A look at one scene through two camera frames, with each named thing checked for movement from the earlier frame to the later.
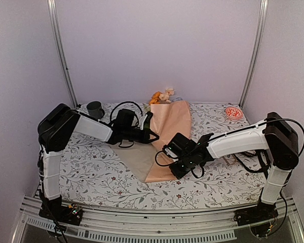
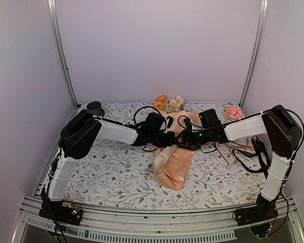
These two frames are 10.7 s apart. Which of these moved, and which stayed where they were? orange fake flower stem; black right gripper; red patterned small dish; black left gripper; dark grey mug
Moved: orange fake flower stem; black left gripper; black right gripper
Stayed: dark grey mug; red patterned small dish
